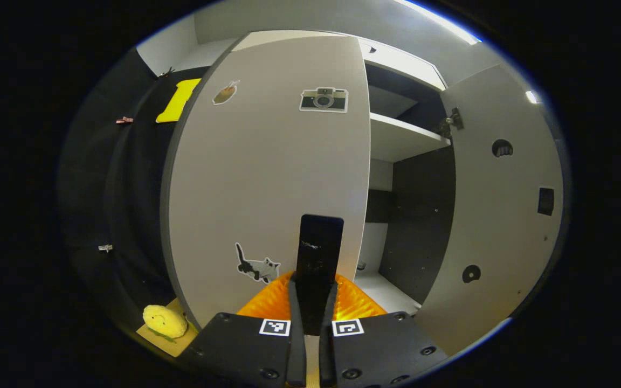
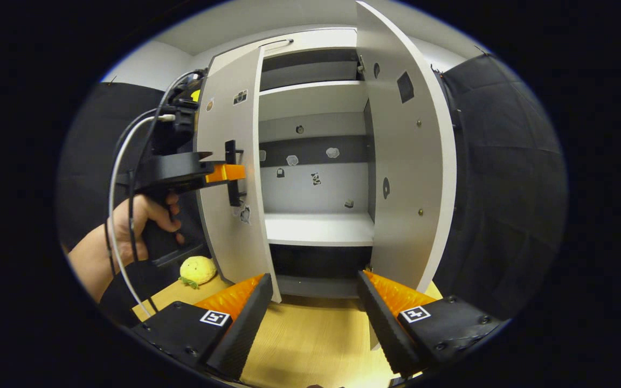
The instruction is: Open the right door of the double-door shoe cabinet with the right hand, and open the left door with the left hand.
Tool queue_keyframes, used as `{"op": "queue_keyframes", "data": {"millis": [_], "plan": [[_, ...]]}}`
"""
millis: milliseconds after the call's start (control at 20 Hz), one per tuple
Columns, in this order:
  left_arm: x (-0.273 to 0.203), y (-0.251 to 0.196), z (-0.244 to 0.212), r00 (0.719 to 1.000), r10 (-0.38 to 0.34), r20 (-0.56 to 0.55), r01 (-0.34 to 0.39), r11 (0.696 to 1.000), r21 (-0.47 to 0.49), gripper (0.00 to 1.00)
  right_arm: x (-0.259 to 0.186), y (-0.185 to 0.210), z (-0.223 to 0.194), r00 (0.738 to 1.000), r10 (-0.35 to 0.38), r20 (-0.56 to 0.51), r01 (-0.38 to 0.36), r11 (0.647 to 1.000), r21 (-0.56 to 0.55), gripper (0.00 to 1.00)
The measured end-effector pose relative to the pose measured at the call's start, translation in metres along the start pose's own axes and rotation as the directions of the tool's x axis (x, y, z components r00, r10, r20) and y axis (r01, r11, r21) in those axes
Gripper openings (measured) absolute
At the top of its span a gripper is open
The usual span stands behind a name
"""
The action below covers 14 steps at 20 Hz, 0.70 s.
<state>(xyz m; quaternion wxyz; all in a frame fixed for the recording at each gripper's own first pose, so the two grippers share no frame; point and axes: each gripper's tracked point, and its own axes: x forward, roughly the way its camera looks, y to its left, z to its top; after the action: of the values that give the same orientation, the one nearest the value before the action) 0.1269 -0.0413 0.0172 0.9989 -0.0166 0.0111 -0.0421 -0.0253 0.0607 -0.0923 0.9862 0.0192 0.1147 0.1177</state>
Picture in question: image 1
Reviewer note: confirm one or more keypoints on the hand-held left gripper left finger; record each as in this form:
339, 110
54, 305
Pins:
298, 355

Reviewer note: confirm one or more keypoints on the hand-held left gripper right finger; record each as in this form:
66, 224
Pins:
326, 355

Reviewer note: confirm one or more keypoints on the grey double-door shoe cabinet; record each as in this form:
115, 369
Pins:
418, 215

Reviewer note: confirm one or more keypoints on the beige cabinet door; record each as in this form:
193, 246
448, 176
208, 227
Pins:
262, 161
499, 215

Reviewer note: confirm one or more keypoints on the white cabinet floor shelf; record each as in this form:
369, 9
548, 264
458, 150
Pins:
388, 293

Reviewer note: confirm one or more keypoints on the wide white cabinet shelf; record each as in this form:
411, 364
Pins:
402, 140

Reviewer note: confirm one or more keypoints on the metal door hinge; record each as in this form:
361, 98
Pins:
453, 121

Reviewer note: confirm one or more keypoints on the yellow plush toy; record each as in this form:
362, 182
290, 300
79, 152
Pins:
164, 320

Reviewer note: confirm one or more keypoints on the silver clip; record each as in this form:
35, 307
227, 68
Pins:
105, 248

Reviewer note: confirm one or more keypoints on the black backdrop cloth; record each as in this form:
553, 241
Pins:
127, 188

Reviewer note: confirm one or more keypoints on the pink clip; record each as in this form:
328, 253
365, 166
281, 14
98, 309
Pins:
124, 120

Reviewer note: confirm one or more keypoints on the black clip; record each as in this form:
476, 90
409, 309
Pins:
166, 71

